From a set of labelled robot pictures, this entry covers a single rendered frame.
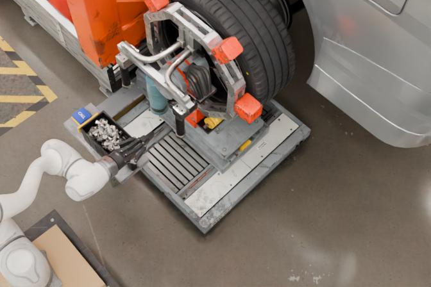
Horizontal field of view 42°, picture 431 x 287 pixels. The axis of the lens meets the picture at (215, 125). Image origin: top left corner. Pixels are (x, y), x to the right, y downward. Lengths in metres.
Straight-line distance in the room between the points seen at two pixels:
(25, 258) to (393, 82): 1.52
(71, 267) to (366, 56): 1.49
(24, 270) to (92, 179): 0.42
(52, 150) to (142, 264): 0.93
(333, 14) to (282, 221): 1.27
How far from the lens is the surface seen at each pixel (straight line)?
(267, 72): 2.22
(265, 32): 2.19
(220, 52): 2.07
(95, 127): 2.61
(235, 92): 2.18
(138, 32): 2.83
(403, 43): 1.99
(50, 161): 2.20
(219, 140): 2.90
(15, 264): 2.29
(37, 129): 3.32
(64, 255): 2.55
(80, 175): 2.18
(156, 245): 2.93
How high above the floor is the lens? 2.78
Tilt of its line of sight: 60 degrees down
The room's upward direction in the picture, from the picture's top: 3 degrees clockwise
